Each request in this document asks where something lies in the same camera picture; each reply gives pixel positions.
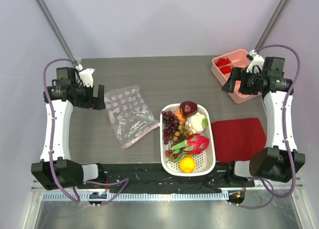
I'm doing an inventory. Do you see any clear pink-dotted zip bag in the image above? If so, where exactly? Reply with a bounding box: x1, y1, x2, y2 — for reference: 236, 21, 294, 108
104, 85, 159, 149

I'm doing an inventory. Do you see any white cauliflower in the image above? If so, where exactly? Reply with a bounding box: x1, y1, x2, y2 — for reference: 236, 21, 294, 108
185, 112, 208, 134

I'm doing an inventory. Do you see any dark red apple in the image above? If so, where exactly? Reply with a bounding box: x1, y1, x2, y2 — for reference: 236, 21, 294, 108
179, 101, 198, 117

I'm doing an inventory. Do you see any orange peach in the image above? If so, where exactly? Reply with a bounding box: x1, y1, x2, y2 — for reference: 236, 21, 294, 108
174, 110, 186, 124

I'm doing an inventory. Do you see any pink dragon fruit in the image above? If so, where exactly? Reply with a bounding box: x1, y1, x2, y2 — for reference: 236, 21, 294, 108
170, 134, 210, 154

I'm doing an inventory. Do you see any yellow-brown longan bunch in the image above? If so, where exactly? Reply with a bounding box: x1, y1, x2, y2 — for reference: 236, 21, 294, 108
173, 121, 193, 142

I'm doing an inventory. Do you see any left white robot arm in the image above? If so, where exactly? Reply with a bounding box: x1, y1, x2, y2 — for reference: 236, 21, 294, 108
31, 66, 106, 190

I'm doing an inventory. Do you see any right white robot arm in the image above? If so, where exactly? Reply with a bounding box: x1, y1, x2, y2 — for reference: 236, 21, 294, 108
222, 57, 306, 187

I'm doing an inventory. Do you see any pink divided tray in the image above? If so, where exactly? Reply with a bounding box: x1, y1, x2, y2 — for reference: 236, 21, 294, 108
211, 49, 261, 104

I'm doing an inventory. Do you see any red pieces upper compartment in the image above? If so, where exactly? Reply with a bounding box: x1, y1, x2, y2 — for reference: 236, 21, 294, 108
215, 58, 230, 67

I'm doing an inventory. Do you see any red cloth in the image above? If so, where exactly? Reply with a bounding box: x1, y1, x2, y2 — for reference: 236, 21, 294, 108
211, 118, 266, 164

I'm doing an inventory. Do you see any dark purple grape bunch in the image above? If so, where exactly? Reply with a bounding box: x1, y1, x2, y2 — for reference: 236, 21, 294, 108
161, 110, 179, 145

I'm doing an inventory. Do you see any white perforated plastic basket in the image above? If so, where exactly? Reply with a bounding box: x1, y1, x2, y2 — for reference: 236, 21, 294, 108
159, 103, 216, 177

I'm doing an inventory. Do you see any yellow lemon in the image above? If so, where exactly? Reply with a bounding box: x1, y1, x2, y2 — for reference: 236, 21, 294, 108
179, 155, 196, 173

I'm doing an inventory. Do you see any red grape bunch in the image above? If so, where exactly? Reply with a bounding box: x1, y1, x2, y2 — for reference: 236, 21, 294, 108
165, 150, 187, 162

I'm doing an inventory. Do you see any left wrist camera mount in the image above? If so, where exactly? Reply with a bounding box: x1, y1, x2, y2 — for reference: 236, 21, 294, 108
75, 64, 95, 87

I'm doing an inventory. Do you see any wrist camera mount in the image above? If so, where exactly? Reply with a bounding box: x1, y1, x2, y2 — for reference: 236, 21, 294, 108
75, 64, 95, 87
246, 50, 265, 74

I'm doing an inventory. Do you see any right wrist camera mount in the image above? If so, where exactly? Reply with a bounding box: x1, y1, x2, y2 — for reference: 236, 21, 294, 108
246, 50, 265, 74

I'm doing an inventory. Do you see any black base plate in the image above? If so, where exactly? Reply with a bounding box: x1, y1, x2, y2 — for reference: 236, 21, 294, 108
77, 163, 256, 194

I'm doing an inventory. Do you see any right aluminium frame post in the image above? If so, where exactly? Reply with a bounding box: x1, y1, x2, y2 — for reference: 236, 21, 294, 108
255, 0, 290, 49

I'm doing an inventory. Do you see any aluminium frame post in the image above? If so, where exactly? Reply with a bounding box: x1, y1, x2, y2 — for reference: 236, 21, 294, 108
35, 0, 76, 61
255, 0, 290, 49

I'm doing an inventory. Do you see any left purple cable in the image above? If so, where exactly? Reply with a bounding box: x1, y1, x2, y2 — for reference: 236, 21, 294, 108
42, 58, 130, 210

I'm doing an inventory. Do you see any purple cable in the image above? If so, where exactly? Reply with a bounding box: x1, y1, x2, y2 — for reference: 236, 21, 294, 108
42, 58, 130, 210
236, 44, 302, 210

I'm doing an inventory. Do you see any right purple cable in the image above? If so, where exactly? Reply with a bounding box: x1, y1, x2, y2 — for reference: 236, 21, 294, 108
236, 44, 302, 210

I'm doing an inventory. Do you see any left aluminium frame post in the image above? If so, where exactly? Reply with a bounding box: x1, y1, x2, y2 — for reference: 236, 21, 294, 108
35, 0, 76, 61

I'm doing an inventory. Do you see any white slotted cable duct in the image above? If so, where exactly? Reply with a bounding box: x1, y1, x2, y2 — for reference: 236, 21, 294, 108
42, 192, 229, 202

